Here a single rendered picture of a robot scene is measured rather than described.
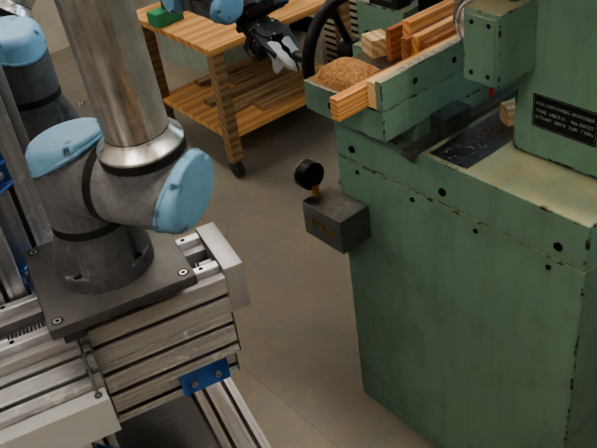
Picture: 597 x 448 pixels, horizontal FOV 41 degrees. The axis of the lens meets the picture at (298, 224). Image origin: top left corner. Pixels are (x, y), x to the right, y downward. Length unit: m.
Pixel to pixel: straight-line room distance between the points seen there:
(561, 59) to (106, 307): 0.78
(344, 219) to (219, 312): 0.40
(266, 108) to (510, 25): 1.84
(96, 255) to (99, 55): 0.34
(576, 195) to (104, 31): 0.77
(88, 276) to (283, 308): 1.21
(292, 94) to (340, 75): 1.60
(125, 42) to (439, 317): 0.93
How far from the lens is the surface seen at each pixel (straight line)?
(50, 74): 1.60
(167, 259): 1.22
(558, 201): 1.30
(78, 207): 1.12
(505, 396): 1.63
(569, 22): 1.27
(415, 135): 1.44
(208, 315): 1.29
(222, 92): 2.76
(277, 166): 2.97
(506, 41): 1.25
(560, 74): 1.31
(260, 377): 2.14
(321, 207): 1.62
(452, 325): 1.61
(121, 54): 0.95
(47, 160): 1.10
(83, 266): 1.18
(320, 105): 1.48
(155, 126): 1.00
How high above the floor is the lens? 1.54
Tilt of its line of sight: 36 degrees down
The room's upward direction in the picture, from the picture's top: 9 degrees counter-clockwise
